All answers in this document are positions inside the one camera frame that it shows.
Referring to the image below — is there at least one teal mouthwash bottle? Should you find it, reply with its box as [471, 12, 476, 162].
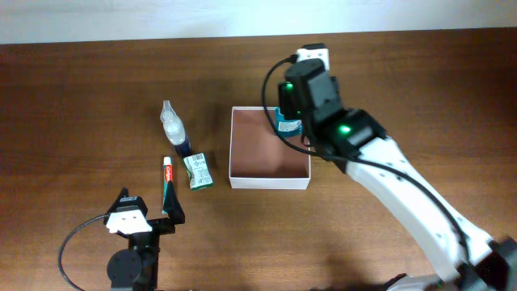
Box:
[275, 107, 303, 138]

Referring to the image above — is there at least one green white soap packet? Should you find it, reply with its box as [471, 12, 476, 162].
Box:
[183, 153, 213, 191]

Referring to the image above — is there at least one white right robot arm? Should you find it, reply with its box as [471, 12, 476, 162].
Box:
[279, 56, 516, 290]

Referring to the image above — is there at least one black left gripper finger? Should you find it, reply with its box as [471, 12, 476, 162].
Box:
[107, 188, 128, 213]
[162, 180, 185, 225]

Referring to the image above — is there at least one red green toothpaste tube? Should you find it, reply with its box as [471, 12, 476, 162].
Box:
[162, 156, 175, 214]

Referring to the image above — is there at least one pink cardboard box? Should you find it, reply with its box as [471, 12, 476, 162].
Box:
[229, 107, 311, 190]

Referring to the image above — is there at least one purple foaming soap pump bottle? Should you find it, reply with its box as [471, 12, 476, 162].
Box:
[160, 100, 192, 158]

